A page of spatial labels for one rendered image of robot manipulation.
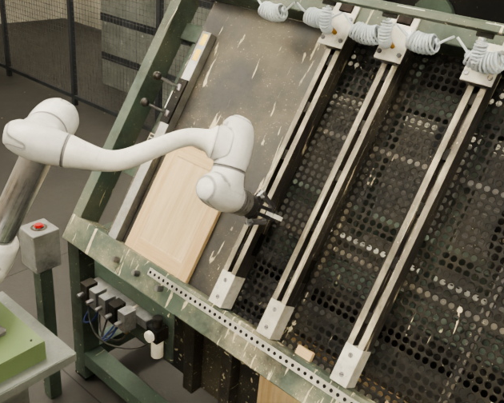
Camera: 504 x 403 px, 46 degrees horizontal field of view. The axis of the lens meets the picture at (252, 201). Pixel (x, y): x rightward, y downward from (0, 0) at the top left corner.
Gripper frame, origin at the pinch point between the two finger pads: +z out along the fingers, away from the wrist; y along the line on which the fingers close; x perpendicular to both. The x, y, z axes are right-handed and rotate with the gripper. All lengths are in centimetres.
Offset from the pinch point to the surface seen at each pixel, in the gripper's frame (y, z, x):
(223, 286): -30.5, 1.1, 7.3
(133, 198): -19, 4, 69
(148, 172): -7, 5, 69
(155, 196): -14, 7, 60
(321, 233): 1.4, 2.7, -17.9
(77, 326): -90, 32, 94
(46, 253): -55, -10, 87
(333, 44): 63, -2, 7
